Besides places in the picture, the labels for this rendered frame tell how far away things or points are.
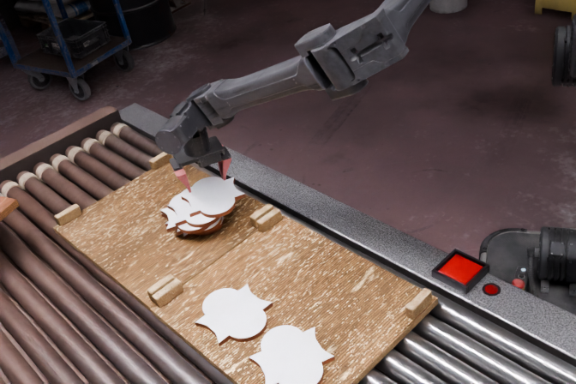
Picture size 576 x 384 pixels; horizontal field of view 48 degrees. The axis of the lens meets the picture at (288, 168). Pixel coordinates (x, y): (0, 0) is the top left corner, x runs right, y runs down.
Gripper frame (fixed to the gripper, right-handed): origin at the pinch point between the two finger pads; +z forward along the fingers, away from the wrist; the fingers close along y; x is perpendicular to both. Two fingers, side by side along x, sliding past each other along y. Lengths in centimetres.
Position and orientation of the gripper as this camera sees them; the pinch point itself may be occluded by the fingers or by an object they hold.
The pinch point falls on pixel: (206, 183)
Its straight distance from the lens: 145.3
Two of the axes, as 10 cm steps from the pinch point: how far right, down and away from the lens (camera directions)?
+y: 9.1, -3.2, 2.5
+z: 1.4, 8.2, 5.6
